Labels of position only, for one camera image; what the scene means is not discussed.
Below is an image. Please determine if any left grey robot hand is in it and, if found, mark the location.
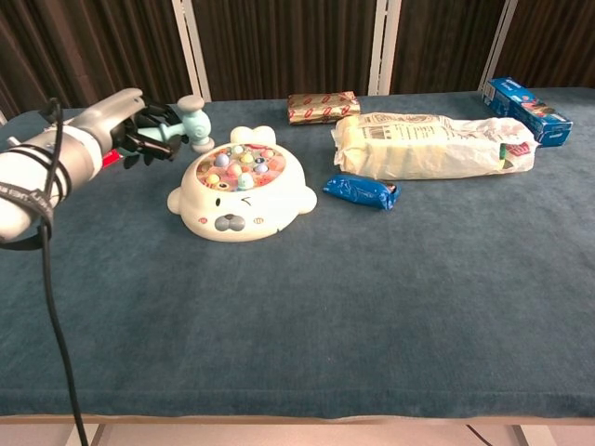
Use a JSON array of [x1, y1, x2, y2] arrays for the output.
[[64, 87, 183, 169]]

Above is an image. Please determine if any mint green toy hammer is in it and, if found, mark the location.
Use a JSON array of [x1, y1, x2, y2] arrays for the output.
[[138, 95, 216, 155]]

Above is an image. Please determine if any white seal whack-a-mole toy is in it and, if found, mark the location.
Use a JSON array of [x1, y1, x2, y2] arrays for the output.
[[166, 125, 319, 242]]

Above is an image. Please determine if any gold foil snack package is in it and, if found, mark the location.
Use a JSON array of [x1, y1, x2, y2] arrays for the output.
[[286, 91, 362, 126]]

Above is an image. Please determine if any small blue snack packet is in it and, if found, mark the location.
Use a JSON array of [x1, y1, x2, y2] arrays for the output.
[[322, 174, 402, 212]]

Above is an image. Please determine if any blue table cloth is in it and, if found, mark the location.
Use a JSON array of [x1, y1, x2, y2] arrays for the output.
[[0, 85, 595, 418]]

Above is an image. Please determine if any white plastic food bag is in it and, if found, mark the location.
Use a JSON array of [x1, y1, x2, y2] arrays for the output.
[[330, 111, 540, 181]]

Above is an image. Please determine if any white table leg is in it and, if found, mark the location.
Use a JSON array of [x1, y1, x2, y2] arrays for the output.
[[66, 424, 107, 446], [506, 424, 546, 446]]

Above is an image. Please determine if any blue cookie box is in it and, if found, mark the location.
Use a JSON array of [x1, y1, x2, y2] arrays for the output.
[[481, 76, 575, 149]]

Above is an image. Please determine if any white partition post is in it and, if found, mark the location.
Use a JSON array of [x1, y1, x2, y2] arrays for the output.
[[366, 0, 402, 97], [171, 0, 213, 104], [477, 0, 520, 92]]

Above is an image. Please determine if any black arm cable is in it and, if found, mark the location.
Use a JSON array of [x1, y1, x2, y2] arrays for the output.
[[0, 97, 90, 446]]

